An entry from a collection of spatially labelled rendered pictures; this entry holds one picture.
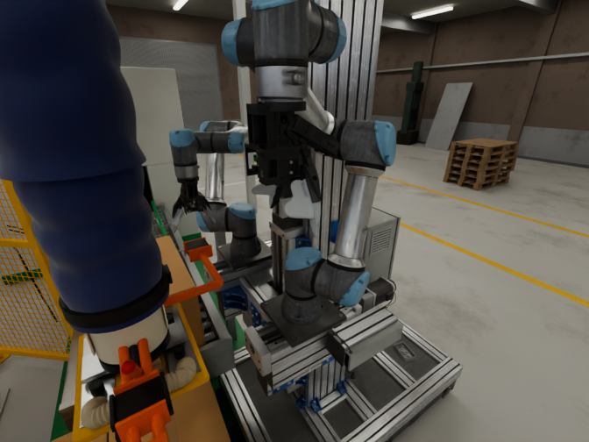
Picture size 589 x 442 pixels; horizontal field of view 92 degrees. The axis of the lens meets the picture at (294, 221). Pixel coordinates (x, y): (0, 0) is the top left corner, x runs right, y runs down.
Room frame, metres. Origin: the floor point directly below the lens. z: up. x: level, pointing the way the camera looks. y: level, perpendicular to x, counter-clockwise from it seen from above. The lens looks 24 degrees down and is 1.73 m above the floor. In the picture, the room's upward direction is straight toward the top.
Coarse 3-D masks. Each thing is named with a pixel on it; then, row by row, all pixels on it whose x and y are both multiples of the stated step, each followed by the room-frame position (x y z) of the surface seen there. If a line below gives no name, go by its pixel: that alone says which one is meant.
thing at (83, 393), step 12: (84, 336) 0.63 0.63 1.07; (84, 348) 0.58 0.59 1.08; (84, 384) 0.47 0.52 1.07; (96, 384) 0.46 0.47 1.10; (108, 384) 0.47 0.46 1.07; (120, 384) 0.48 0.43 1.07; (84, 396) 0.44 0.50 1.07; (96, 396) 0.44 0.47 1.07; (108, 396) 0.44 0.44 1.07; (84, 432) 0.37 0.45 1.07; (96, 432) 0.37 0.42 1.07
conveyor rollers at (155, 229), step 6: (162, 216) 2.77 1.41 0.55; (156, 222) 2.64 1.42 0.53; (162, 222) 2.61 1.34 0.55; (156, 228) 2.48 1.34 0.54; (168, 228) 2.47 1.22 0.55; (156, 234) 2.33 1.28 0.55; (168, 234) 2.37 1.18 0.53; (198, 300) 1.44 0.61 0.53; (204, 312) 1.31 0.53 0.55; (204, 318) 1.28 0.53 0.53; (204, 324) 1.21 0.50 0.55; (210, 324) 1.23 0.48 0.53; (204, 330) 1.19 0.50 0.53; (204, 336) 1.13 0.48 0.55; (210, 336) 1.13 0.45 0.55
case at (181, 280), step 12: (156, 240) 1.46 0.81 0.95; (168, 240) 1.46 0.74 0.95; (168, 252) 1.33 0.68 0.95; (168, 264) 1.21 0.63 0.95; (180, 264) 1.21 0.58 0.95; (180, 276) 1.11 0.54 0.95; (180, 288) 1.02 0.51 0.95; (192, 288) 1.02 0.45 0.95; (192, 300) 1.02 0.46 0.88; (192, 312) 1.01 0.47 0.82; (192, 324) 1.01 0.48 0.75; (156, 360) 0.91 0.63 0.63
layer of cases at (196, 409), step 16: (208, 384) 0.86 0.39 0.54; (176, 400) 0.79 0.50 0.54; (192, 400) 0.79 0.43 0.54; (208, 400) 0.79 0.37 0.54; (176, 416) 0.72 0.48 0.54; (192, 416) 0.72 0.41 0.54; (208, 416) 0.72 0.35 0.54; (112, 432) 0.66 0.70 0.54; (176, 432) 0.66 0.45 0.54; (192, 432) 0.66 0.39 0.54; (208, 432) 0.66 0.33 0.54; (224, 432) 0.66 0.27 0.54
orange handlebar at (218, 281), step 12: (204, 264) 0.85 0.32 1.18; (216, 276) 0.76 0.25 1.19; (204, 288) 0.71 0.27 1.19; (216, 288) 0.72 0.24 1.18; (168, 300) 0.65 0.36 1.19; (180, 300) 0.66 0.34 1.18; (120, 348) 0.48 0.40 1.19; (144, 348) 0.48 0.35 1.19; (120, 360) 0.45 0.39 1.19; (144, 360) 0.45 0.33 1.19; (120, 372) 0.42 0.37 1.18; (144, 372) 0.42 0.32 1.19; (156, 420) 0.32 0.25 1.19; (132, 432) 0.30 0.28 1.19; (156, 432) 0.30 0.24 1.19
